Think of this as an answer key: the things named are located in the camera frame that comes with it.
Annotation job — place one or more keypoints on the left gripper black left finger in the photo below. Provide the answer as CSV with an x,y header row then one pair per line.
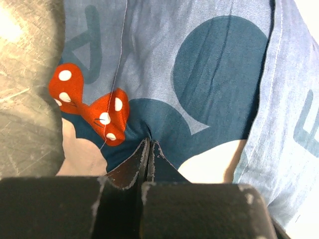
x,y
120,203

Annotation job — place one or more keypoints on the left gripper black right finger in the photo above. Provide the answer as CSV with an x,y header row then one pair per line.
x,y
160,170

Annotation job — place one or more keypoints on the blue cartoon mouse pillowcase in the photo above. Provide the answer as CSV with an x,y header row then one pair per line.
x,y
228,89

